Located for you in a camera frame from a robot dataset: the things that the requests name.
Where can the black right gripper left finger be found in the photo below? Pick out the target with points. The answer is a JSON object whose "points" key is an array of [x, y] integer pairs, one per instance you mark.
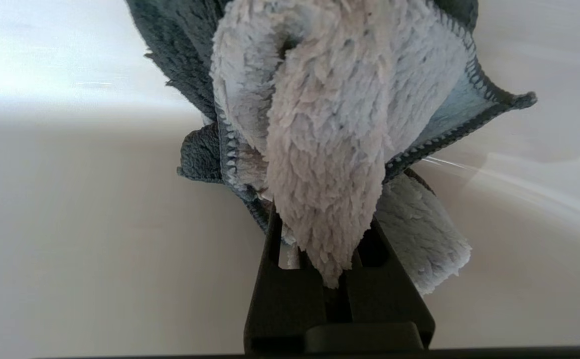
{"points": [[285, 304]]}

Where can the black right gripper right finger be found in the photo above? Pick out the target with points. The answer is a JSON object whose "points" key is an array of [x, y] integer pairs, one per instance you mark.
{"points": [[384, 299]]}

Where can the grey fluffy cleaning cloth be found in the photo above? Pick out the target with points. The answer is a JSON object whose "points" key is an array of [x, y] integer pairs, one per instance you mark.
{"points": [[330, 124]]}

